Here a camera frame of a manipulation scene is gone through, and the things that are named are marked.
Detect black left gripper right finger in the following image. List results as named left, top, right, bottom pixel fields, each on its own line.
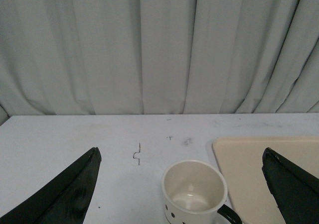
left=262, top=147, right=319, bottom=224

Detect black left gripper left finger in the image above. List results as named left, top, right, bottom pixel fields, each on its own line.
left=0, top=147, right=102, bottom=224

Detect white polka dot mug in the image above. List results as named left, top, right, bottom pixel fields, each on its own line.
left=161, top=160, right=242, bottom=224

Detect grey curtain backdrop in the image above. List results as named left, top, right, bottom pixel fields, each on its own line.
left=0, top=0, right=319, bottom=116

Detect beige square plate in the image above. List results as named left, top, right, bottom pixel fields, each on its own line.
left=212, top=136, right=319, bottom=224

